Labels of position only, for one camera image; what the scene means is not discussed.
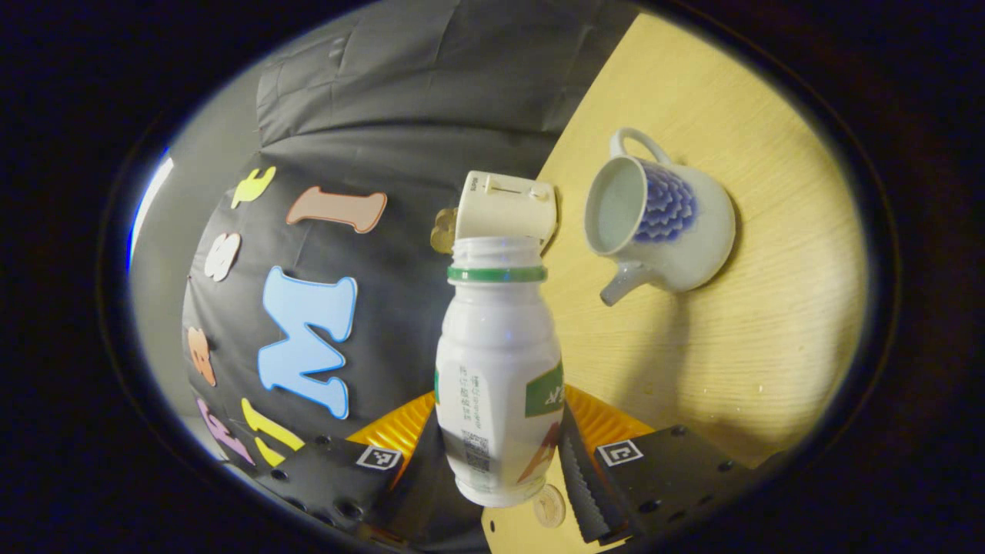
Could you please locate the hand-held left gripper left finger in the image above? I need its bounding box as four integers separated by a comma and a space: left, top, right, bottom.
250, 390, 482, 552

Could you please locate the black backdrop cloth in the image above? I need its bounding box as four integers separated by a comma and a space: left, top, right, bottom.
182, 0, 643, 470

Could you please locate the round brown coaster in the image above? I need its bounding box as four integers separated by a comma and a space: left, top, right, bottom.
533, 483, 568, 529

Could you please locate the white water bottle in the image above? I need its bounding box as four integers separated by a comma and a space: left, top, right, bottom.
435, 235, 566, 509

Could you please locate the white toaster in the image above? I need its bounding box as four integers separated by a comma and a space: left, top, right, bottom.
454, 171, 558, 255

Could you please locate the white blue teacup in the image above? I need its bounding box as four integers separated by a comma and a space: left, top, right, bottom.
583, 127, 737, 306

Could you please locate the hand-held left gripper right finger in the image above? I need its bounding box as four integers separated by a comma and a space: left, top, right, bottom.
558, 385, 763, 546

